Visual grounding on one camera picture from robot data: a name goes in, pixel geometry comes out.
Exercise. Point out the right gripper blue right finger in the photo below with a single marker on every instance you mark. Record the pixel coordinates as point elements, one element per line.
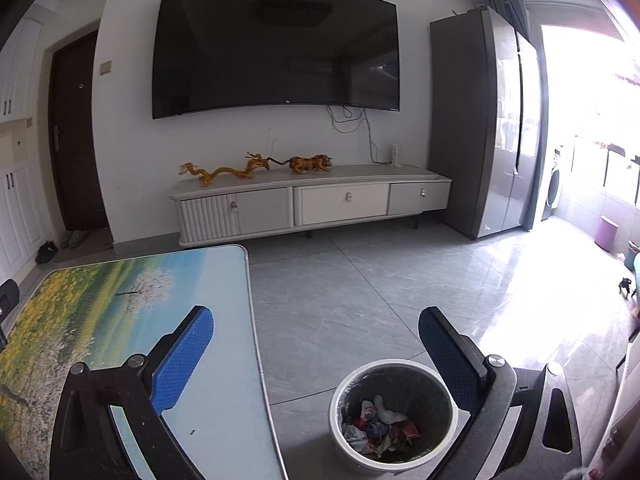
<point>545,442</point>

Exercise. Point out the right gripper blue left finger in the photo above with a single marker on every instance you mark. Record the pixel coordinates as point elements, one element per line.
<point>86,443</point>

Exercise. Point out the red snack bag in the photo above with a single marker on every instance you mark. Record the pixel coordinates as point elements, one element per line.
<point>400,437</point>

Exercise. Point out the white tissue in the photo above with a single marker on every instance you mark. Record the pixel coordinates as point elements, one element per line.
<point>385,415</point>

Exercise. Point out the purple plastic bag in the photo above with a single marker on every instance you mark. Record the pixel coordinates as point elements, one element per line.
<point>376,429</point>

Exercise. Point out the white round trash bin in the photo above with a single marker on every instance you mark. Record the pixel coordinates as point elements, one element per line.
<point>407,387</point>

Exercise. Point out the black shoes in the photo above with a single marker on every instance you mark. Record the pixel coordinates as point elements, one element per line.
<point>46,252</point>

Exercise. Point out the grey slippers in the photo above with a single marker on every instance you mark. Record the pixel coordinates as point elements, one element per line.
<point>73,239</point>

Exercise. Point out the purple small bin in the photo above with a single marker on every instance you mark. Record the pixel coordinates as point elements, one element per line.
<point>606,233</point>

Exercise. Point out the dark brown entrance door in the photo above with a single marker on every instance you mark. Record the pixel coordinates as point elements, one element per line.
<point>72,155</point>

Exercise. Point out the washing machine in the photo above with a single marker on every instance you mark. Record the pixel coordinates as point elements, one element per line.
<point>554,187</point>

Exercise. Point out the white TV cabinet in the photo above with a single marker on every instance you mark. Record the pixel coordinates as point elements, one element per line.
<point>277,201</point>

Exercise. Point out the golden dragon figurine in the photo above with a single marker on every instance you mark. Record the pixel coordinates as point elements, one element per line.
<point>206,178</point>

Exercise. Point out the white power strip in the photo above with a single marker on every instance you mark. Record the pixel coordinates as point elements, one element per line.
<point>396,156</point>

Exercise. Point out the grey double door refrigerator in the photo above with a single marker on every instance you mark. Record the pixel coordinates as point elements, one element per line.
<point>486,105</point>

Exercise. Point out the golden tiger figurine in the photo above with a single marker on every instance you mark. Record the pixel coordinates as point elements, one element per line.
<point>301,165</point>

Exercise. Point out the blue curtain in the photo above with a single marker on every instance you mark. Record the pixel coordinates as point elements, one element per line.
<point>514,12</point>

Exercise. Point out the white wall cupboards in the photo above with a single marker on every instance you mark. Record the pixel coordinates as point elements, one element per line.
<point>25,219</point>

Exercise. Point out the wall switch plate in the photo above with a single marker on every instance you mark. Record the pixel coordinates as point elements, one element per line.
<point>105,68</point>

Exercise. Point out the black wall television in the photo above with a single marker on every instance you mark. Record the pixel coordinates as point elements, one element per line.
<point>211,54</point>

